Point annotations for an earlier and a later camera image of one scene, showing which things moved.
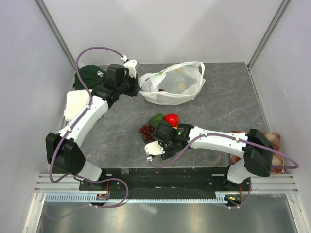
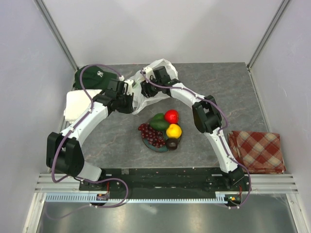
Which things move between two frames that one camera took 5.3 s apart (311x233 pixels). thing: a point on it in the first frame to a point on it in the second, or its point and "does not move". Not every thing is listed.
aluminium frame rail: x=260 y=183 does not move
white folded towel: x=75 y=99 does not move
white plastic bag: x=175 y=84 to x=141 y=101
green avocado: x=156 y=119 does not move
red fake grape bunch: x=147 y=133 does not move
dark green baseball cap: x=91 y=75 does not move
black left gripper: x=136 y=87 to x=129 y=109
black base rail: x=163 y=180 does not move
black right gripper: x=168 y=154 to x=146 y=91
